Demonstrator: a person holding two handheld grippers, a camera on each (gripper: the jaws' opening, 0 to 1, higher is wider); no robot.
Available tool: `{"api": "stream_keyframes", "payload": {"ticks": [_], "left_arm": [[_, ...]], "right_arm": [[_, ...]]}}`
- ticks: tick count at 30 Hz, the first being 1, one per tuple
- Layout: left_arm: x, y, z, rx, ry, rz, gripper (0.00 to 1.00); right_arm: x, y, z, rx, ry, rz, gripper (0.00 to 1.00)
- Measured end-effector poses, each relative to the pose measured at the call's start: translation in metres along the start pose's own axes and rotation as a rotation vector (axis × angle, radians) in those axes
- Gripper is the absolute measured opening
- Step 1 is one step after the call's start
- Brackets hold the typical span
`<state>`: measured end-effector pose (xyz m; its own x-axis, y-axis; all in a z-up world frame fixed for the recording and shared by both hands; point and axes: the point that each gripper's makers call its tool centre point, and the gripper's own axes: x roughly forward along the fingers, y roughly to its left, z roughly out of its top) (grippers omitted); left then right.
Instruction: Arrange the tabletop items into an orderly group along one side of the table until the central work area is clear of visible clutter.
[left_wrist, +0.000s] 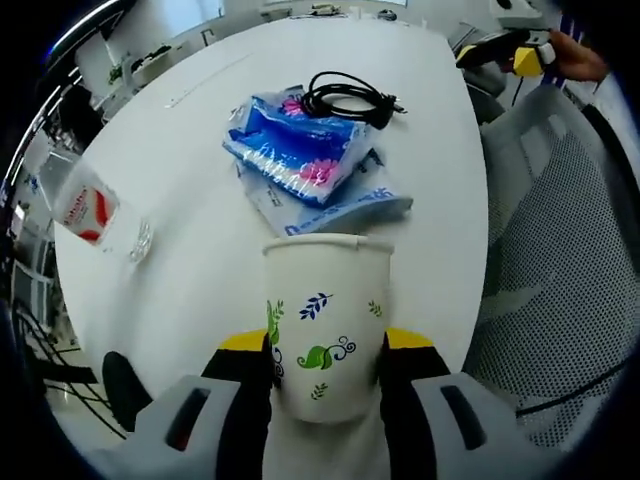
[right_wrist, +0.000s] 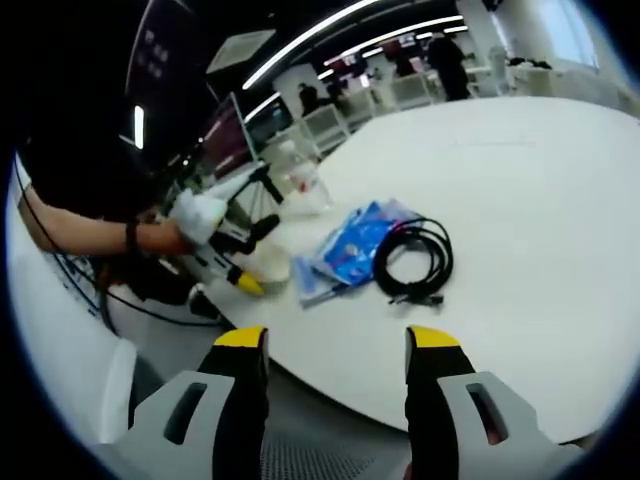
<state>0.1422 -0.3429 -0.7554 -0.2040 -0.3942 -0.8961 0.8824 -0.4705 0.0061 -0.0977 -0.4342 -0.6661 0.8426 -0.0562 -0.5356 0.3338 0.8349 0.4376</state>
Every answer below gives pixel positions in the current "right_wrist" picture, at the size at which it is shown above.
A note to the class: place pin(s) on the ceiling air vent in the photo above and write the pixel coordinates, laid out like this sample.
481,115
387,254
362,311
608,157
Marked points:
240,50

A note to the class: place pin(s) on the black wristband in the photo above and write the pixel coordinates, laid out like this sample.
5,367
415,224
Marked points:
131,235

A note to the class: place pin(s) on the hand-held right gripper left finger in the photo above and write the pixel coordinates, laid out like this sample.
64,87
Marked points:
240,400

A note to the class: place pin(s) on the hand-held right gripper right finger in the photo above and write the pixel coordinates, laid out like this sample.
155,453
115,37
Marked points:
430,400

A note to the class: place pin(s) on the white tabletop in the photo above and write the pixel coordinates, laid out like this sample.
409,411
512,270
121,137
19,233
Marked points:
500,200

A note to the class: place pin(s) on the small blue tissue packet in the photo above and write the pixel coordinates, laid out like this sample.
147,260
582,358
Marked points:
360,240

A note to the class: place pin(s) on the clear plastic bottle red label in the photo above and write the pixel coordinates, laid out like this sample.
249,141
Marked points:
305,185

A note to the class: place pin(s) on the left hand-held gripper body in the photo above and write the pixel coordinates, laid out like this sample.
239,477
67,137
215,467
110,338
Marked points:
197,215

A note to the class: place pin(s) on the ceiling light strip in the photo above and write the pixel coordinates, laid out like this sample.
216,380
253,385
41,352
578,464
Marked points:
310,40

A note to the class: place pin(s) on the person's left hand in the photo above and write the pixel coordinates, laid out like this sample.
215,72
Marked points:
165,237

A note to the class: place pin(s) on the black laptop stand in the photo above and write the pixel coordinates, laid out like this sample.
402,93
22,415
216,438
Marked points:
265,177

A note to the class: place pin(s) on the white paper cup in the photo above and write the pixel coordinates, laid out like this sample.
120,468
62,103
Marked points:
272,262

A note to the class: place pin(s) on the window with blinds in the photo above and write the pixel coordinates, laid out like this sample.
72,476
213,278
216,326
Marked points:
560,35

